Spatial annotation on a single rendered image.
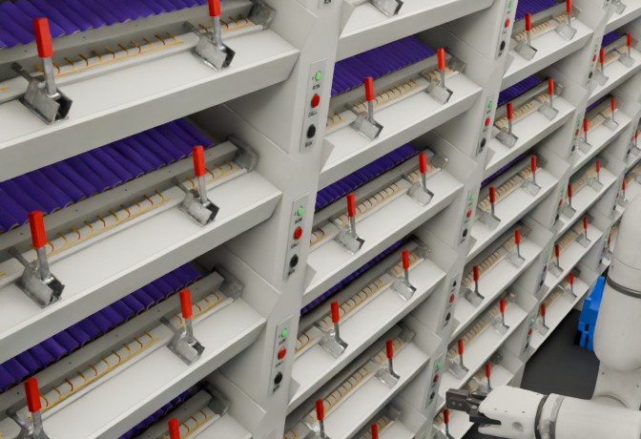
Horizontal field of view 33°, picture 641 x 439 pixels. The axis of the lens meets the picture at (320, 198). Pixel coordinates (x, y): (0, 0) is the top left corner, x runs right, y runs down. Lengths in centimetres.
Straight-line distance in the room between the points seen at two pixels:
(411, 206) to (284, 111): 58
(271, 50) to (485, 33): 75
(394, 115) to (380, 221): 19
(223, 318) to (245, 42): 39
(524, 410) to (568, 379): 146
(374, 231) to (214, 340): 46
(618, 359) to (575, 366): 163
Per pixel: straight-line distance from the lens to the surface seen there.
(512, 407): 183
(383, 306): 198
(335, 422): 199
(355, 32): 148
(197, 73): 121
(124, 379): 133
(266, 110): 141
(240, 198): 137
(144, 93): 113
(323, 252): 169
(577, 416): 180
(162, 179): 130
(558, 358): 337
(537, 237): 285
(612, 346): 172
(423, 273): 213
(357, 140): 163
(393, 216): 187
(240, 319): 149
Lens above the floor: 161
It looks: 23 degrees down
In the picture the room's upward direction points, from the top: 8 degrees clockwise
